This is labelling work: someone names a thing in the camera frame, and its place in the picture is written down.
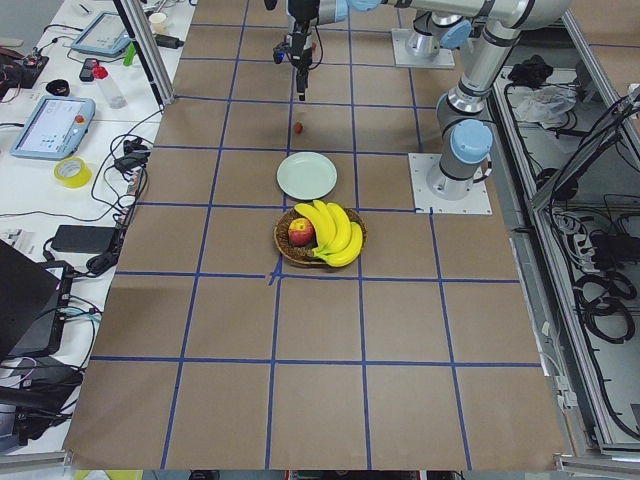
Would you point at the yellow banana bunch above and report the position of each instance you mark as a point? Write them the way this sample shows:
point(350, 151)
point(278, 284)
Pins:
point(339, 239)

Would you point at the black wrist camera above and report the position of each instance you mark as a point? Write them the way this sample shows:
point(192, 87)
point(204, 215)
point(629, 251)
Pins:
point(280, 52)

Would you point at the yellow tape roll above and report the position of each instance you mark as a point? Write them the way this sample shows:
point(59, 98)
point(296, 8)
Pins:
point(72, 172)

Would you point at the black laptop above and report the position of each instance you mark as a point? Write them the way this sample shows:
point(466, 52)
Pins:
point(33, 297)

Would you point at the pale green plate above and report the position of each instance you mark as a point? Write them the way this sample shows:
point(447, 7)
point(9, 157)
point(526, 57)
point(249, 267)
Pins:
point(306, 175)

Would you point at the teach pendant tablet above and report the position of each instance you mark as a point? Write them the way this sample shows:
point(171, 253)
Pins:
point(105, 36)
point(55, 128)

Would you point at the paper cup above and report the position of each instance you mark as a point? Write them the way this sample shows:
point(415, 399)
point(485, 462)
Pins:
point(159, 23)

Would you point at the near teach pendant tablet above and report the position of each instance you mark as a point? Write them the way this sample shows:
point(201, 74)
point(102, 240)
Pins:
point(55, 128)

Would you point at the far teach pendant tablet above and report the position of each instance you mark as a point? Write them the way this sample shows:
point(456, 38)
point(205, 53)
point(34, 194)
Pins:
point(105, 36)

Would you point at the green marker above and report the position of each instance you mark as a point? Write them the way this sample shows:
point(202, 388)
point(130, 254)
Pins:
point(129, 55)

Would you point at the black power adapter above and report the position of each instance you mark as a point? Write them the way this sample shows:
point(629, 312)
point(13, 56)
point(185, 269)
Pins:
point(82, 239)

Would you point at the clear bottle red cap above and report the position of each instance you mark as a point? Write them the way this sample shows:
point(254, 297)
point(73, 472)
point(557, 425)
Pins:
point(110, 90)

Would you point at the woven wicker basket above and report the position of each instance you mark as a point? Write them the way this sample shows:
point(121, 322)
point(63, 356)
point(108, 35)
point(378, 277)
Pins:
point(300, 255)

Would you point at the black small bowl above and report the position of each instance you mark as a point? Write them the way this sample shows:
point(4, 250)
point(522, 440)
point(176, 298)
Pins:
point(58, 87)

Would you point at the aluminium frame post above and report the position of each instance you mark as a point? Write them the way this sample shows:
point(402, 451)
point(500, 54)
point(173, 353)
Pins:
point(141, 36)

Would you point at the red yellow apple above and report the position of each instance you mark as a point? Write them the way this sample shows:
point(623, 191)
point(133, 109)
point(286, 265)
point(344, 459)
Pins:
point(301, 232)

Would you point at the white crumpled cloth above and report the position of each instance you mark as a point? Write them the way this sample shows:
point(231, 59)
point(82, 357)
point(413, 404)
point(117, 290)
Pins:
point(548, 106)

